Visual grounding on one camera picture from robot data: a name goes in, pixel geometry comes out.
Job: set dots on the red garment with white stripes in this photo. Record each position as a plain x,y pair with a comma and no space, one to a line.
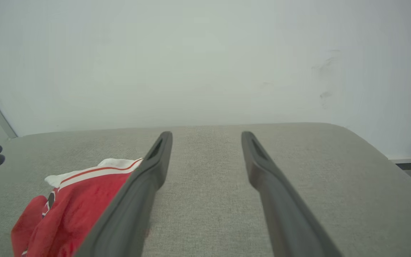
66,207

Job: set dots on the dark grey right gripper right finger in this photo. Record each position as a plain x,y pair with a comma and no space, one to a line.
287,214

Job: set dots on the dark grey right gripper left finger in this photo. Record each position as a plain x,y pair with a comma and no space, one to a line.
130,207

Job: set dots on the white baseboard strip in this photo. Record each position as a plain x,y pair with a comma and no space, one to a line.
410,159

